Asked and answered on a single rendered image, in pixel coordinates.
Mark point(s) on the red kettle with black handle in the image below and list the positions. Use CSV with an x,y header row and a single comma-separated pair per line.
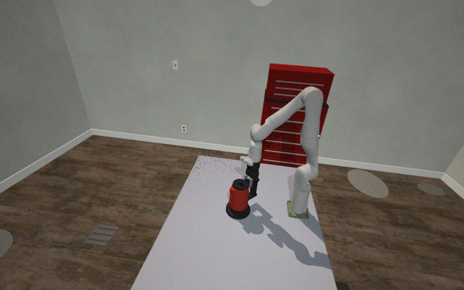
x,y
239,194

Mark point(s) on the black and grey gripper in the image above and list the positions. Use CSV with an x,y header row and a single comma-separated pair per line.
x,y
253,165

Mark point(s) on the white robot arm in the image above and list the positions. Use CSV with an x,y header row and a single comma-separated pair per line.
x,y
309,139

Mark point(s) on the black round disc with center stud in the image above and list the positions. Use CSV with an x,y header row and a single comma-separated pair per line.
x,y
237,215

